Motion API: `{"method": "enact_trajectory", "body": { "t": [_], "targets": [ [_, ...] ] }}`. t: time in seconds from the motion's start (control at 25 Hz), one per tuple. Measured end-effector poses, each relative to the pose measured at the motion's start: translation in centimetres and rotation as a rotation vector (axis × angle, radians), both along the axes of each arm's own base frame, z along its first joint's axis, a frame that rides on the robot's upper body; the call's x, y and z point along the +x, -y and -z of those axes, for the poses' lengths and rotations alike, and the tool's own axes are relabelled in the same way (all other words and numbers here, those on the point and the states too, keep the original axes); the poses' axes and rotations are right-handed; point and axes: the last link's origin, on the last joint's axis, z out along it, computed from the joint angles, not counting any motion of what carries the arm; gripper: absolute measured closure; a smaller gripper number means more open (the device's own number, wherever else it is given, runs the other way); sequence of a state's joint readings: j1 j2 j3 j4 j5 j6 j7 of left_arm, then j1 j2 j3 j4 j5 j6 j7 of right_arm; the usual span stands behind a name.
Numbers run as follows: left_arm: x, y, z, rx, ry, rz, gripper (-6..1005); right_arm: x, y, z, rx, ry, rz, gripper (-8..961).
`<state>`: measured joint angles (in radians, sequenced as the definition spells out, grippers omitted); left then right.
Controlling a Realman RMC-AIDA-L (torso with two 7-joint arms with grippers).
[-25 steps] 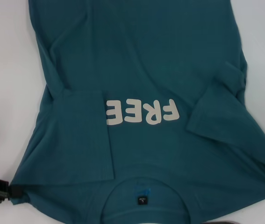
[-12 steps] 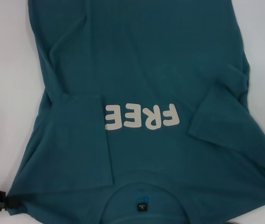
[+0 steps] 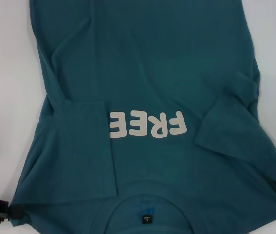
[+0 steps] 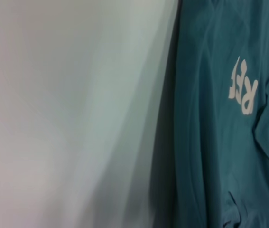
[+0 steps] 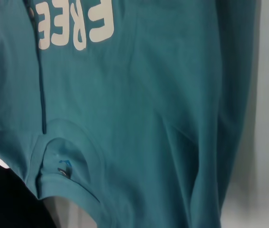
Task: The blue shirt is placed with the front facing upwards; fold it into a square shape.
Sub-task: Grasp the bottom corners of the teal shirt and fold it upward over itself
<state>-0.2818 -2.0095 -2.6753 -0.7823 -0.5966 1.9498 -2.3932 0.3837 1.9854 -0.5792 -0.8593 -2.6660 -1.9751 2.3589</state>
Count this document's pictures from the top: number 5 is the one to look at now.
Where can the teal blue printed t-shirt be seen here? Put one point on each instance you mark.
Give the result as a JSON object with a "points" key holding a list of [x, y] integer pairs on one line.
{"points": [[148, 107]]}

